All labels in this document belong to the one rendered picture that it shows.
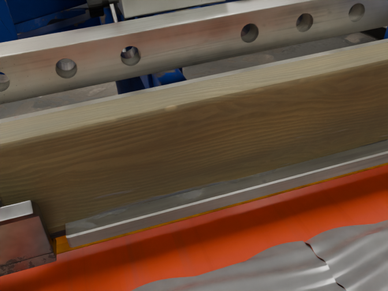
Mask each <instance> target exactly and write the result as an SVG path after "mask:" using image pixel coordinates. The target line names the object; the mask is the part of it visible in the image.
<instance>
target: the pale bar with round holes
mask: <svg viewBox="0 0 388 291"><path fill-rule="evenodd" d="M386 26H388V0H241V1H234V2H228V3H222V4H218V5H212V6H206V7H202V8H196V9H189V10H183V11H179V12H172V13H166V14H160V15H156V16H149V17H143V18H137V19H133V20H127V21H120V22H117V23H110V24H104V25H98V26H94V27H88V28H81V29H75V30H71V31H65V32H59V33H52V34H48V35H42V36H36V37H32V38H25V39H19V40H13V41H9V42H3V43H0V72H2V73H4V74H0V105H1V104H4V103H10V102H15V101H19V100H24V99H30V98H35V97H39V96H44V95H49V94H55V93H59V92H64V91H70V90H73V89H79V88H84V87H89V86H93V85H98V84H104V83H109V82H113V81H118V80H124V79H129V78H133V77H139V76H144V75H147V74H153V73H158V72H164V71H167V70H173V69H178V68H184V67H187V66H192V65H198V64H203V63H207V62H212V61H218V60H222V59H227V58H233V57H238V56H241V55H247V54H252V53H258V52H261V51H267V50H272V49H278V48H281V47H287V46H292V45H295V44H301V43H306V42H312V41H316V40H321V39H327V38H332V37H336V36H341V35H346V34H350V33H355V32H361V31H366V30H370V29H375V28H381V27H386ZM128 46H133V47H132V48H131V49H130V50H129V51H126V52H122V50H123V49H124V48H126V47H128ZM64 58H68V59H71V60H72V61H71V62H68V63H63V62H60V61H59V60H60V59H64Z"/></svg>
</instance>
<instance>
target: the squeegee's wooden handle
mask: <svg viewBox="0 0 388 291"><path fill-rule="evenodd" d="M386 140H388V42H385V43H380V44H375V45H371V46H366V47H361V48H356V49H352V50H346V51H342V52H338V53H333V54H327V55H323V56H319V57H313V58H309V59H303V60H300V61H294V62H290V63H286V64H280V65H275V66H270V67H266V68H261V69H256V70H251V71H247V72H242V73H237V74H232V75H228V76H223V77H218V78H214V79H209V80H204V81H199V82H195V83H190V84H185V85H179V86H176V87H171V88H165V89H160V90H157V91H152V92H146V93H143V94H138V95H132V96H127V97H124V98H119V99H113V100H108V101H105V102H99V103H94V104H91V105H85V106H80V107H75V108H72V109H66V110H61V111H56V112H52V113H47V114H42V115H37V116H33V117H28V118H23V119H19V120H14V121H9V122H4V123H0V200H1V202H2V205H3V206H8V205H11V204H16V203H21V202H25V201H28V200H32V201H33V202H35V203H37V204H38V206H39V208H40V211H41V213H42V216H43V219H44V221H45V224H46V226H47V229H48V232H49V234H50V237H51V239H53V238H57V237H61V236H65V235H66V227H65V224H66V223H69V222H73V221H78V220H81V219H84V218H89V217H93V216H96V215H100V214H104V213H107V212H112V211H115V210H120V209H123V208H127V207H131V206H135V205H138V204H143V203H146V202H151V201H154V200H158V199H162V198H165V197H169V196H174V195H178V194H181V193H185V192H189V191H194V190H196V189H200V188H205V187H208V186H212V185H216V184H220V183H223V182H227V181H231V180H236V179H239V178H243V177H247V176H251V175H254V174H259V173H262V172H265V171H270V170H274V169H278V168H281V167H285V166H290V165H293V164H297V163H301V162H305V161H309V160H312V159H316V158H321V157H324V156H328V155H332V154H336V153H339V152H343V151H347V150H352V149H355V148H359V147H363V146H367V145H370V144H374V143H378V142H381V141H386Z"/></svg>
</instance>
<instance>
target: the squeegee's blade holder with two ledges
mask: <svg viewBox="0 0 388 291"><path fill-rule="evenodd" d="M384 163H388V140H386V141H381V142H378V143H374V144H370V145H366V146H363V147H359V148H355V149H352V150H347V151H343V152H339V153H336V154H332V155H328V156H324V157H321V158H316V159H312V160H309V161H305V162H301V163H297V164H293V165H290V166H285V167H281V168H278V169H274V170H270V171H265V172H262V173H259V174H254V175H251V176H247V177H243V178H239V179H236V180H231V181H227V182H223V183H220V184H216V185H212V186H208V187H205V188H200V189H196V190H194V191H189V192H185V193H181V194H178V195H174V196H169V197H165V198H162V199H158V200H154V201H151V202H146V203H143V204H138V205H135V206H131V207H127V208H123V209H120V210H115V211H112V212H107V213H104V214H100V215H96V216H93V217H89V218H84V219H81V220H78V221H73V222H69V223H66V224H65V227H66V239H67V241H68V244H69V247H71V248H74V247H78V246H81V245H85V244H89V243H92V242H95V241H99V240H104V239H107V238H110V237H114V236H119V235H122V234H125V233H129V232H134V231H136V230H140V229H144V228H147V227H151V226H155V225H159V224H162V223H166V222H170V221H174V220H177V219H181V218H185V217H189V216H192V215H196V214H200V213H203V212H207V211H211V210H214V209H217V208H221V207H226V206H229V205H232V204H236V203H241V202H244V201H247V200H251V199H255V198H258V197H262V196H266V195H270V194H273V193H277V192H281V191H285V190H288V189H292V188H296V187H299V186H303V185H307V184H311V183H314V182H318V181H321V180H326V179H329V178H333V177H336V176H341V175H343V174H348V173H351V172H354V171H358V170H363V169H366V168H369V167H373V166H377V165H381V164H384Z"/></svg>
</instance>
